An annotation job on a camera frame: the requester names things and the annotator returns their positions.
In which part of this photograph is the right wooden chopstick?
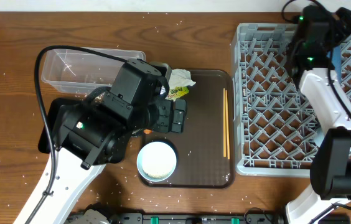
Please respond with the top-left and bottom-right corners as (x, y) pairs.
(225, 90), (230, 160)

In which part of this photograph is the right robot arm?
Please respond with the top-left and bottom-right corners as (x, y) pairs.
(274, 1), (351, 223)

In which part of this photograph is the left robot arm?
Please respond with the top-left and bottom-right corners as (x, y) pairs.
(15, 59), (187, 223)

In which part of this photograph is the wooden chopstick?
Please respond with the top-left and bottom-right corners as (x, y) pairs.
(223, 88), (227, 157)
(225, 90), (230, 160)

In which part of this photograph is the left wooden chopstick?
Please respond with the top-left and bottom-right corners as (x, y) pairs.
(223, 88), (227, 157)

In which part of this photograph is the crumpled white tissue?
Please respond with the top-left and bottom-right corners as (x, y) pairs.
(169, 69), (196, 89)

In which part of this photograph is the grey dishwasher rack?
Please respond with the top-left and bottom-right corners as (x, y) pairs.
(230, 23), (351, 178)

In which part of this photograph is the black plastic tray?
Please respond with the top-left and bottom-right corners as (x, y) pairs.
(37, 97), (133, 164)

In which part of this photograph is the small blue cup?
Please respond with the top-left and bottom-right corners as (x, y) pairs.
(313, 126), (325, 147)

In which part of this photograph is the orange carrot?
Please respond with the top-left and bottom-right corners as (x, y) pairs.
(143, 129), (153, 134)

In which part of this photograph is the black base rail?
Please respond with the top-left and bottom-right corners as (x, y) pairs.
(66, 212), (350, 224)

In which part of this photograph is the dark brown serving tray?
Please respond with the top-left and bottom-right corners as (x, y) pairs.
(141, 70), (235, 189)

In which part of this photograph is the light blue rice bowl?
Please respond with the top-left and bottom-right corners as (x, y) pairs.
(136, 141), (177, 182)

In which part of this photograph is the large blue plate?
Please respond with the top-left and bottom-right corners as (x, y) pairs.
(327, 45), (342, 83)

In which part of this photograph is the clear plastic bin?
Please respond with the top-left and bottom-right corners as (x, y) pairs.
(40, 45), (147, 96)

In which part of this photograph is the green snack wrapper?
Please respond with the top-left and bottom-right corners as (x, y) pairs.
(166, 86), (189, 101)

